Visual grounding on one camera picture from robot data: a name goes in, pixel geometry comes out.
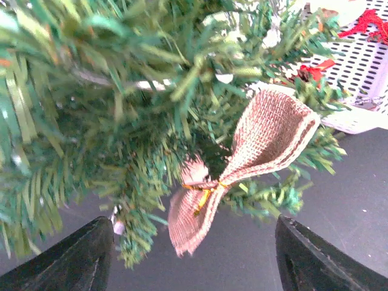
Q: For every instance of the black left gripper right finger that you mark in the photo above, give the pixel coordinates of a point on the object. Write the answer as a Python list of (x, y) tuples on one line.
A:
[(306, 261)]

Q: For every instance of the small green christmas tree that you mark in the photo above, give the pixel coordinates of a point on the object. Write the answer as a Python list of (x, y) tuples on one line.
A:
[(125, 98)]

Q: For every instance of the white perforated plastic basket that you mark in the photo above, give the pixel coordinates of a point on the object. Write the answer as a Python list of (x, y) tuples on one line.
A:
[(360, 66)]

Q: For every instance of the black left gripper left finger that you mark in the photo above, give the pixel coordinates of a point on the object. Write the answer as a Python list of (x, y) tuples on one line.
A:
[(81, 261)]

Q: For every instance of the burlap bow with berries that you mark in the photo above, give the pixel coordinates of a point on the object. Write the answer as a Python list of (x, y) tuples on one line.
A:
[(271, 133)]

